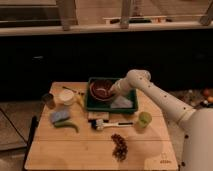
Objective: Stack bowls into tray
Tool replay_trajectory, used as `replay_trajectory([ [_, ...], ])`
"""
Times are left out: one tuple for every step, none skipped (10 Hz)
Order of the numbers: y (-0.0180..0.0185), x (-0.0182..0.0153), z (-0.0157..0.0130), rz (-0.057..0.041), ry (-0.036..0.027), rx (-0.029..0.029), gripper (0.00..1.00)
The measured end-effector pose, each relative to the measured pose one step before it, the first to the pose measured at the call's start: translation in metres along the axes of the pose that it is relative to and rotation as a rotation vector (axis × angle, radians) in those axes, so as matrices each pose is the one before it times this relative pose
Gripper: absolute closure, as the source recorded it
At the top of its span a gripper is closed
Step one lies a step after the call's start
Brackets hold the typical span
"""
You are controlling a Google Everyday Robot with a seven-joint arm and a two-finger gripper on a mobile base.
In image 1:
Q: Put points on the white handled brush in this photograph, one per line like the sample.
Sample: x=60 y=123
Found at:
x=100 y=124

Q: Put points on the green plastic tray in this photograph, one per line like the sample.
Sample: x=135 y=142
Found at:
x=94 y=105

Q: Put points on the dark metal cup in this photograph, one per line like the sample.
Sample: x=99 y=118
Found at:
x=48 y=100

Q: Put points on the white folded cloth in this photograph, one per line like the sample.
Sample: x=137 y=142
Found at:
x=121 y=102

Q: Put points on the dark red bowl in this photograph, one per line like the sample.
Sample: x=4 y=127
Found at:
x=99 y=89

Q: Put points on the dark thin utensil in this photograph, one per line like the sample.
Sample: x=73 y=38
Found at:
x=75 y=91

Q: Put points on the dark grape bunch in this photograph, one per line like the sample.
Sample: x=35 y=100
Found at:
x=120 y=151

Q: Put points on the green plastic cup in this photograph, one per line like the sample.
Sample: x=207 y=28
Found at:
x=144 y=119

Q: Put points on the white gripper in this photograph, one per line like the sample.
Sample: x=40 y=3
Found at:
x=117 y=89

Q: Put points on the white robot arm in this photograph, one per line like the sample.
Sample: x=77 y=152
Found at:
x=197 y=123

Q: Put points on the green chili pepper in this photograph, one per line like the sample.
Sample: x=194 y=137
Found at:
x=66 y=124

